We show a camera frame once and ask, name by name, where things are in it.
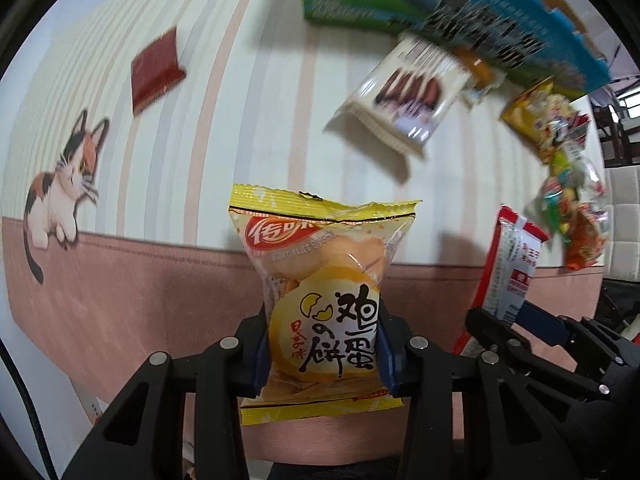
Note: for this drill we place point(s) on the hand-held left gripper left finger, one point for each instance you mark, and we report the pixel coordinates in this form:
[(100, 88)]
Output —
[(261, 360)]

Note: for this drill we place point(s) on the white quilted chair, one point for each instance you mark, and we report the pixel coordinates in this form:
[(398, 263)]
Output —
[(625, 220)]

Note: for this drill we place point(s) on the orange snack packet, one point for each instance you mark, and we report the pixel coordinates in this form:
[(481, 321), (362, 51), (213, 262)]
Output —
[(585, 240)]

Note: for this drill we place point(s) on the white chocolate cookie packet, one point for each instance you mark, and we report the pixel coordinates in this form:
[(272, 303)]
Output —
[(405, 95)]

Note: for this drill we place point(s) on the blue printed cardboard box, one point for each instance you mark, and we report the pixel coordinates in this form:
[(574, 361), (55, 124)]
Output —
[(400, 0)]

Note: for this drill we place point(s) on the yellow printed snack packet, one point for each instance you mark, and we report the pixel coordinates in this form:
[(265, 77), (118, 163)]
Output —
[(542, 112)]

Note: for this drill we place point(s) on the red white snack packet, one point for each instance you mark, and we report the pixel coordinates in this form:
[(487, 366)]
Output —
[(515, 260)]

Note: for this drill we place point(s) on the dark red snack packet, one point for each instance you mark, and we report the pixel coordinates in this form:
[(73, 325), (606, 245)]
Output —
[(156, 72)]

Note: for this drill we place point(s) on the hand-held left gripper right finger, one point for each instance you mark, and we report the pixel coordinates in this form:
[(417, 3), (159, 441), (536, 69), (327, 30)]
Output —
[(385, 360)]

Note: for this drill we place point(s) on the green snack packet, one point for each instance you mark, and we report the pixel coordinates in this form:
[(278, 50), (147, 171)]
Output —
[(562, 167)]

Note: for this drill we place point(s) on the yellow egg cake packet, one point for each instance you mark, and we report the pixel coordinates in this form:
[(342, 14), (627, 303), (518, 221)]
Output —
[(320, 310)]

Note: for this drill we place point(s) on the small orange cake packet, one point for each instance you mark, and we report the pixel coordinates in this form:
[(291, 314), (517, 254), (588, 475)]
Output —
[(477, 70)]

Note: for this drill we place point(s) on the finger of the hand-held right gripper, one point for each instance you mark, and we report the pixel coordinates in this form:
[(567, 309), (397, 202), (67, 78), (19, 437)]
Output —
[(542, 320), (495, 330)]

